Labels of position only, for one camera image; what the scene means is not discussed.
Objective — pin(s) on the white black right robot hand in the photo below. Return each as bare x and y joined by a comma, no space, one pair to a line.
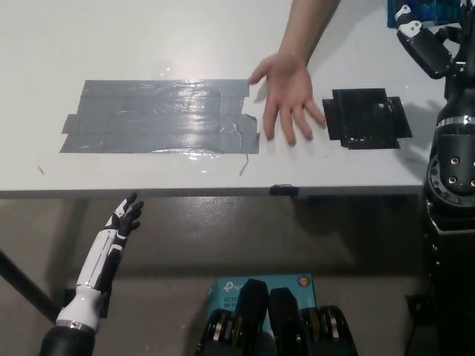
426,52

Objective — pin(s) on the grey duct tape patch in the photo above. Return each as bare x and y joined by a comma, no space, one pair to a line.
156,118

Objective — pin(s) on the blue teal Rubik's cube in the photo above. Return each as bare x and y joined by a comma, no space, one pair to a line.
434,11

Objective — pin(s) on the clear shiny tape sheet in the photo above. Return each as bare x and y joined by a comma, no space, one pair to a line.
200,157

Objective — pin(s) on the black tape patch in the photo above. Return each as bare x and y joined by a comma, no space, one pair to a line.
360,115

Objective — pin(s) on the bare person hand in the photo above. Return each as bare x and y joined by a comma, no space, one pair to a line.
287,89

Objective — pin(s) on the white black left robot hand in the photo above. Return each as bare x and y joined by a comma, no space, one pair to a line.
96,267

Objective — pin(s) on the teal TP-Link router box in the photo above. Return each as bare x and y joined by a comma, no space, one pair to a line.
226,296

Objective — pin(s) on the black diagonal table leg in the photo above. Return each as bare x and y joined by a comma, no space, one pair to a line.
22,278

